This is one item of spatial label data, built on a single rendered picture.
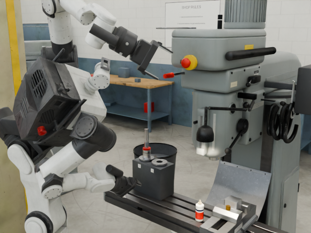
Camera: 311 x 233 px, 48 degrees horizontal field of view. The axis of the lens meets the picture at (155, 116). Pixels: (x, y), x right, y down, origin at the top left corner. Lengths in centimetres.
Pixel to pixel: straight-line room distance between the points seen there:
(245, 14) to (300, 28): 415
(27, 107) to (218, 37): 77
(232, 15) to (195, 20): 490
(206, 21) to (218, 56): 516
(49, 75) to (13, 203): 191
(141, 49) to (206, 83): 39
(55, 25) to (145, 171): 95
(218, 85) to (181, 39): 25
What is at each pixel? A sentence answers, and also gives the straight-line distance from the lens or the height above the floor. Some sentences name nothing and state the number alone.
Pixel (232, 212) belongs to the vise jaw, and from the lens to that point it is 170.
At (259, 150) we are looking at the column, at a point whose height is 124.
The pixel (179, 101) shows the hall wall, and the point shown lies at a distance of 696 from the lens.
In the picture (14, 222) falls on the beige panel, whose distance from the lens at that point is 319.
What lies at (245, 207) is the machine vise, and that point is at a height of 107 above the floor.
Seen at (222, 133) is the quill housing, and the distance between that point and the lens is 157.
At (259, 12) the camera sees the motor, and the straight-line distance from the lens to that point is 177.
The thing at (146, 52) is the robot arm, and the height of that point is 181.
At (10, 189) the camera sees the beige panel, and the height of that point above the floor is 65.
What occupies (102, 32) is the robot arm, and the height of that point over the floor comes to 188.
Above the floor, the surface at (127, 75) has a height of 94.
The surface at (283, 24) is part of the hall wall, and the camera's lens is 594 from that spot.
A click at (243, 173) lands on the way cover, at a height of 109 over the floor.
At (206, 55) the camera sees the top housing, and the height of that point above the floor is 179.
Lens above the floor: 189
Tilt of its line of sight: 14 degrees down
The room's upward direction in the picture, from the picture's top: straight up
